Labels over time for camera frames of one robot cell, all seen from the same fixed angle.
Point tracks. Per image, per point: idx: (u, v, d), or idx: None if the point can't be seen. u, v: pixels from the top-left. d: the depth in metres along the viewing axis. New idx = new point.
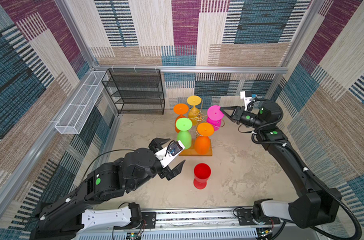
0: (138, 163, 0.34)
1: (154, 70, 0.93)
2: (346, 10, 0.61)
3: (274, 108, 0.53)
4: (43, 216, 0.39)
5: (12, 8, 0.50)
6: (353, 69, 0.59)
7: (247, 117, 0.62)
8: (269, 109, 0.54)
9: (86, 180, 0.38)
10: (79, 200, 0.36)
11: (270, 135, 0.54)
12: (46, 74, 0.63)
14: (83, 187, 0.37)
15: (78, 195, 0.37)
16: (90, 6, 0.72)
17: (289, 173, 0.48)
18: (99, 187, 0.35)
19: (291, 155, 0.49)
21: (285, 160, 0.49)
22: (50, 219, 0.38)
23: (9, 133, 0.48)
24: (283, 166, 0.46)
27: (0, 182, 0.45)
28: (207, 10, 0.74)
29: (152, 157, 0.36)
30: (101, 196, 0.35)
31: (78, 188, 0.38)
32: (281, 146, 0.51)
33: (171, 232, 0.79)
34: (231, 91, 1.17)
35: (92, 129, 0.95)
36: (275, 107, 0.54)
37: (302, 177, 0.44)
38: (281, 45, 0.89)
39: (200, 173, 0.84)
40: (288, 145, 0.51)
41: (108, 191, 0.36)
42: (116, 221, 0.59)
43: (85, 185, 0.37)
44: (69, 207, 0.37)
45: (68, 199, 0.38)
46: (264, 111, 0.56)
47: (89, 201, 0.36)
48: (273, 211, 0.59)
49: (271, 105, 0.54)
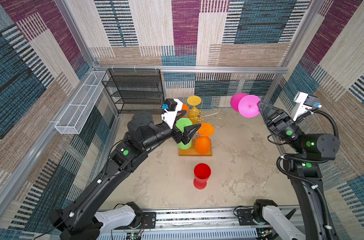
0: (143, 123, 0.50)
1: (154, 70, 0.93)
2: (346, 10, 0.61)
3: (330, 149, 0.38)
4: (73, 213, 0.37)
5: (12, 8, 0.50)
6: (353, 70, 0.59)
7: (289, 132, 0.46)
8: (321, 150, 0.38)
9: (110, 159, 0.42)
10: (113, 176, 0.40)
11: (300, 168, 0.45)
12: (46, 74, 0.63)
14: (111, 165, 0.41)
15: (109, 173, 0.40)
16: (90, 6, 0.72)
17: (306, 218, 0.42)
18: (129, 155, 0.42)
19: (318, 201, 0.41)
21: (305, 203, 0.43)
22: (83, 211, 0.38)
23: (9, 133, 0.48)
24: (302, 207, 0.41)
27: (0, 182, 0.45)
28: (207, 10, 0.74)
29: (148, 116, 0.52)
30: (133, 162, 0.42)
31: (105, 168, 0.41)
32: (310, 187, 0.42)
33: (171, 233, 0.79)
34: (231, 91, 1.17)
35: (92, 129, 0.95)
36: (330, 148, 0.38)
37: (319, 233, 0.38)
38: (281, 45, 0.89)
39: (200, 173, 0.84)
40: (318, 190, 0.42)
41: (137, 156, 0.42)
42: (126, 216, 0.60)
43: (112, 162, 0.42)
44: (104, 188, 0.40)
45: (99, 181, 0.40)
46: (312, 146, 0.40)
47: (126, 171, 0.42)
48: (272, 222, 0.59)
49: (326, 144, 0.38)
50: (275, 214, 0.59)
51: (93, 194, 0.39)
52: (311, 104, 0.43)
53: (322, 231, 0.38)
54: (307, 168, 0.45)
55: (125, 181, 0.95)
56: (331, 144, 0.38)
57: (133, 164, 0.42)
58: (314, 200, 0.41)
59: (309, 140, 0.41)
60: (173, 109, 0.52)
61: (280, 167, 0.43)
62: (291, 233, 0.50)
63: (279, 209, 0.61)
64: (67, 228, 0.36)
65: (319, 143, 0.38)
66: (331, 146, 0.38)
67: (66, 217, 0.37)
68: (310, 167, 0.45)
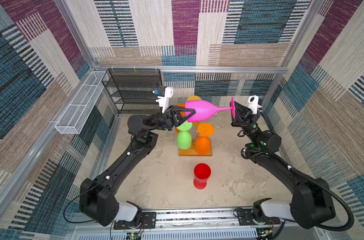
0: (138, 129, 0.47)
1: (154, 70, 0.93)
2: (346, 10, 0.61)
3: (275, 144, 0.53)
4: (109, 176, 0.44)
5: (12, 8, 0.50)
6: (353, 70, 0.59)
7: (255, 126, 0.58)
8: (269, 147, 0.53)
9: (134, 140, 0.54)
10: (139, 151, 0.51)
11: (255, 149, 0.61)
12: (46, 74, 0.63)
14: (135, 144, 0.53)
15: (135, 148, 0.52)
16: (90, 6, 0.72)
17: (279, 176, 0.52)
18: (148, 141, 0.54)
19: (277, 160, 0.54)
21: (274, 167, 0.53)
22: (116, 175, 0.44)
23: (9, 133, 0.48)
24: (275, 173, 0.53)
27: (0, 182, 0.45)
28: (207, 10, 0.74)
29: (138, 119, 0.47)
30: (151, 145, 0.56)
31: (131, 146, 0.52)
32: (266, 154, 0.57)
33: (171, 232, 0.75)
34: (231, 92, 1.17)
35: (92, 129, 0.95)
36: (275, 144, 0.53)
37: (289, 175, 0.48)
38: (281, 45, 0.89)
39: (200, 173, 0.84)
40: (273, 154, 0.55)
41: (153, 138, 0.55)
42: (131, 208, 0.62)
43: (136, 142, 0.53)
44: (130, 161, 0.49)
45: (128, 153, 0.50)
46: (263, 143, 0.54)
47: (146, 151, 0.55)
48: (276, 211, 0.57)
49: (273, 143, 0.53)
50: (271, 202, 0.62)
51: (123, 161, 0.48)
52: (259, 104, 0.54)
53: (290, 173, 0.48)
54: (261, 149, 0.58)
55: (125, 181, 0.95)
56: (276, 143, 0.53)
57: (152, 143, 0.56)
58: (277, 161, 0.53)
59: (262, 140, 0.55)
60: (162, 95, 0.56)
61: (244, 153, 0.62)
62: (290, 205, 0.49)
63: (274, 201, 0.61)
64: (104, 187, 0.41)
65: (269, 143, 0.52)
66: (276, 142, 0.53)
67: (101, 180, 0.43)
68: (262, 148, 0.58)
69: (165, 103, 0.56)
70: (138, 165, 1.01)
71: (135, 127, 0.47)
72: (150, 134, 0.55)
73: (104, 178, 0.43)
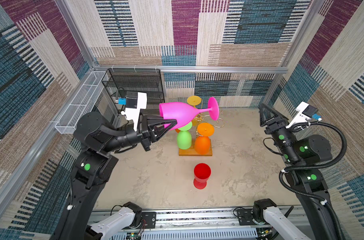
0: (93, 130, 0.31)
1: (154, 70, 0.93)
2: (346, 10, 0.61)
3: (324, 150, 0.38)
4: None
5: (12, 8, 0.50)
6: (354, 70, 0.58)
7: (282, 137, 0.48)
8: (314, 150, 0.38)
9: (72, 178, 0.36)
10: (84, 196, 0.35)
11: (305, 181, 0.42)
12: (46, 74, 0.63)
14: (76, 184, 0.35)
15: (76, 193, 0.35)
16: (90, 6, 0.72)
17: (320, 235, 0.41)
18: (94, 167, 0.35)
19: (328, 216, 0.39)
21: (319, 221, 0.40)
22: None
23: (9, 133, 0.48)
24: (314, 223, 0.42)
27: (0, 182, 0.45)
28: (207, 10, 0.74)
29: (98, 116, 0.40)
30: (101, 174, 0.36)
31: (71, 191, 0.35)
32: (319, 203, 0.40)
33: (171, 232, 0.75)
34: (231, 91, 1.17)
35: None
36: (323, 148, 0.38)
37: None
38: (281, 45, 0.89)
39: (200, 173, 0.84)
40: (328, 205, 0.40)
41: (104, 166, 0.36)
42: (129, 214, 0.61)
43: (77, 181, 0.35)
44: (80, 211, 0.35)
45: (69, 207, 0.35)
46: (306, 148, 0.40)
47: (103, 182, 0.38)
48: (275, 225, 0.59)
49: (318, 146, 0.38)
50: (277, 218, 0.59)
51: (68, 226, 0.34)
52: (310, 115, 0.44)
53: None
54: (313, 180, 0.42)
55: (126, 181, 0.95)
56: (322, 146, 0.38)
57: (101, 177, 0.37)
58: (326, 217, 0.39)
59: (302, 145, 0.41)
60: (134, 105, 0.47)
61: (283, 182, 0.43)
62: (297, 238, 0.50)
63: (279, 211, 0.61)
64: None
65: (311, 144, 0.39)
66: (325, 146, 0.38)
67: None
68: (316, 179, 0.42)
69: (136, 114, 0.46)
70: (138, 165, 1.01)
71: (88, 127, 0.31)
72: (101, 160, 0.36)
73: None
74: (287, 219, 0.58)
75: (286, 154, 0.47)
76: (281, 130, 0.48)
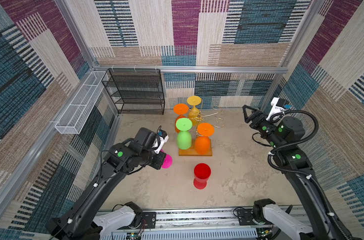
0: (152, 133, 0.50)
1: (153, 70, 0.93)
2: (346, 10, 0.61)
3: (297, 125, 0.45)
4: (71, 219, 0.37)
5: (12, 8, 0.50)
6: (354, 70, 0.58)
7: (264, 127, 0.55)
8: (291, 127, 0.45)
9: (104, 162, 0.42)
10: (110, 179, 0.40)
11: (292, 161, 0.46)
12: (46, 74, 0.63)
14: (105, 168, 0.41)
15: (104, 176, 0.40)
16: (90, 6, 0.72)
17: (309, 211, 0.43)
18: (124, 156, 0.42)
19: (314, 189, 0.42)
21: (306, 196, 0.43)
22: (80, 217, 0.37)
23: (9, 133, 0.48)
24: (304, 203, 0.44)
27: (0, 182, 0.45)
28: (207, 10, 0.74)
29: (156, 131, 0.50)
30: (128, 163, 0.42)
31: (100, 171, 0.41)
32: (305, 178, 0.44)
33: (171, 233, 0.79)
34: (231, 91, 1.17)
35: (92, 129, 0.95)
36: (297, 125, 0.45)
37: (325, 222, 0.39)
38: (281, 45, 0.89)
39: (200, 173, 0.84)
40: (313, 179, 0.43)
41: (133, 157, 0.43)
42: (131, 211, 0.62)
43: (106, 165, 0.42)
44: (99, 193, 0.39)
45: (95, 185, 0.40)
46: (284, 128, 0.47)
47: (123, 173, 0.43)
48: (276, 221, 0.58)
49: (292, 122, 0.46)
50: (276, 212, 0.59)
51: (89, 199, 0.39)
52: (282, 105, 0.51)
53: (327, 219, 0.39)
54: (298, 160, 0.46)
55: (125, 181, 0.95)
56: (296, 123, 0.46)
57: (128, 166, 0.44)
58: (312, 190, 0.42)
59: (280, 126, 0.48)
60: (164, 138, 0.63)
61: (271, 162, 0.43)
62: (296, 227, 0.50)
63: (278, 207, 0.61)
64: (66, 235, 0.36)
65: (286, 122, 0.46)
66: (297, 123, 0.46)
67: (65, 223, 0.37)
68: (300, 158, 0.46)
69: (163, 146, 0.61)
70: None
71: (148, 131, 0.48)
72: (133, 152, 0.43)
73: (67, 221, 0.37)
74: (285, 213, 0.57)
75: (271, 141, 0.53)
76: (263, 122, 0.56)
